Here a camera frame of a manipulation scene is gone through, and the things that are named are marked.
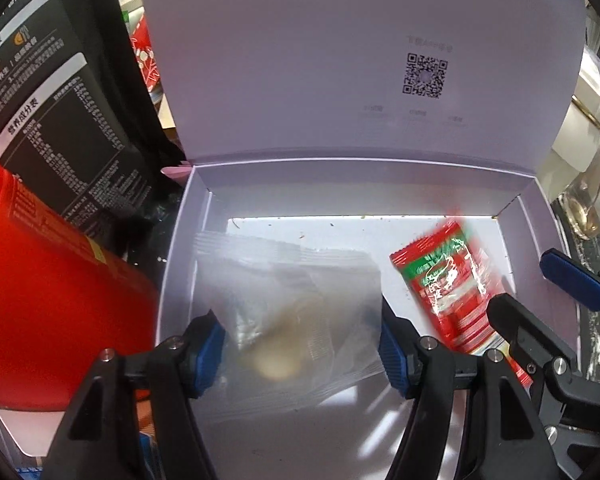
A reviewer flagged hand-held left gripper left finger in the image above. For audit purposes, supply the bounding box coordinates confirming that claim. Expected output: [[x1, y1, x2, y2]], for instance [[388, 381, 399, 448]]
[[45, 309, 227, 480]]

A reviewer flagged lavender gift box with lid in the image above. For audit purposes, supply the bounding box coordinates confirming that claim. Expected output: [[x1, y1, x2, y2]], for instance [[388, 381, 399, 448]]
[[137, 0, 588, 480]]

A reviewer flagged glass cup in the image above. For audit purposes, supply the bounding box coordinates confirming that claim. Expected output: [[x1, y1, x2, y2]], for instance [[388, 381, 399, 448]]
[[562, 175, 600, 242]]

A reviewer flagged clear plastic bag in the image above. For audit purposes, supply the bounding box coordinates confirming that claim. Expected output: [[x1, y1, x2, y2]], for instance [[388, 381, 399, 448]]
[[192, 230, 387, 413]]

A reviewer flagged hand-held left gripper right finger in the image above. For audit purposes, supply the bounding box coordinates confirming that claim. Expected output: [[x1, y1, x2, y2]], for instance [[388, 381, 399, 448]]
[[377, 294, 576, 480]]

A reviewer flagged black printed bag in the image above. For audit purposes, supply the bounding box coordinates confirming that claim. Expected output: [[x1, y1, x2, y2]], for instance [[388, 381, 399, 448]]
[[0, 0, 183, 263]]

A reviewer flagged red snack packet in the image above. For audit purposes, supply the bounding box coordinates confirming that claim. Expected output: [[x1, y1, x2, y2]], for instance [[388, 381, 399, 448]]
[[389, 217, 536, 397]]

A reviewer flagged red canister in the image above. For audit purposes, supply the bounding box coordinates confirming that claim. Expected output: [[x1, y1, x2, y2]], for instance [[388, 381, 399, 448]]
[[0, 149, 164, 411]]

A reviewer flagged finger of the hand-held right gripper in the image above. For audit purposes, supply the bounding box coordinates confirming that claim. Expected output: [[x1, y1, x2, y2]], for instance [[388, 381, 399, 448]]
[[486, 292, 600, 468], [539, 248, 600, 313]]

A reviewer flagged red printed package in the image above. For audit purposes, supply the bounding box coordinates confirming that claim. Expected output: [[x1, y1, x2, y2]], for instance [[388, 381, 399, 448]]
[[129, 14, 164, 97]]

